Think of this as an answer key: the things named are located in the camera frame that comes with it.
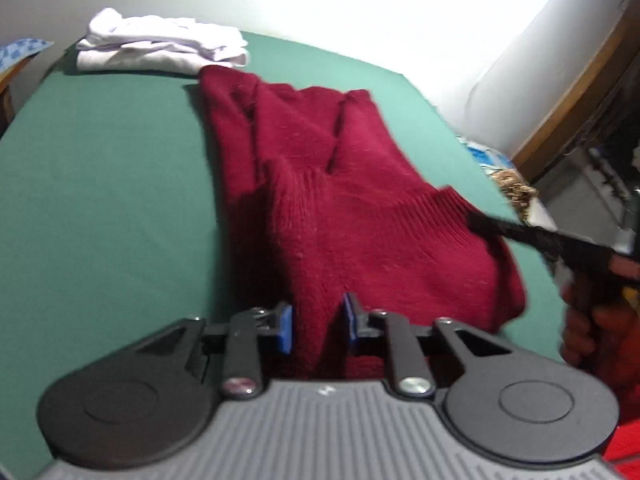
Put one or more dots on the person's red clothing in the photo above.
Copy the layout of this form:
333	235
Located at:
627	440

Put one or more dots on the wooden door frame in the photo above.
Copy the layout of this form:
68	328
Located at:
575	95

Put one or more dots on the green table cloth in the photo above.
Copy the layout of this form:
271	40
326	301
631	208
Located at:
110	185

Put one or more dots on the blue flower patterned cloth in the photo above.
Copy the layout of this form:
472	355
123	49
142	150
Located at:
20	52

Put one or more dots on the dark red sweater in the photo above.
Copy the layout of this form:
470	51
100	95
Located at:
350	210

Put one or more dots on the white folded shirt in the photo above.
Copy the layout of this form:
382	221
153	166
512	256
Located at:
160	42

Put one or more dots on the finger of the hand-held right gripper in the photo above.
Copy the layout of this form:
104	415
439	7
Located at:
520	235

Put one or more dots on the person's right hand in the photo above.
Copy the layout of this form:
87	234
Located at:
610	340

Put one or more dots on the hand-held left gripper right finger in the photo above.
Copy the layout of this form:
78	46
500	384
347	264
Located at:
351	317

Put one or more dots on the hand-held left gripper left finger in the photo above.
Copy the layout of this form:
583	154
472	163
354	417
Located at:
286	330

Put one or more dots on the brown patterned cloth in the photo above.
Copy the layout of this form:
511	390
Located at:
515	192

